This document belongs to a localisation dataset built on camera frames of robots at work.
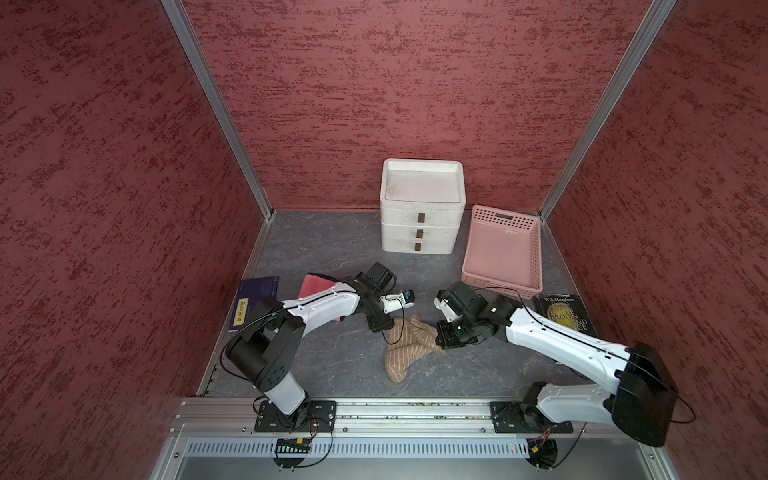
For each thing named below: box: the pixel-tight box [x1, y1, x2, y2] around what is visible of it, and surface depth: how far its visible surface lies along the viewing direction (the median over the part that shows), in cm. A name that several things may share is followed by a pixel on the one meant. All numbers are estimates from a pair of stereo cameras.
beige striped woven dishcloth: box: [385, 313, 447, 383], surface depth 83 cm
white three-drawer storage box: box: [380, 158, 466, 255], surface depth 99 cm
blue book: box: [228, 276, 279, 330], surface depth 100 cm
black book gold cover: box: [534, 294, 598, 337], surface depth 94 cm
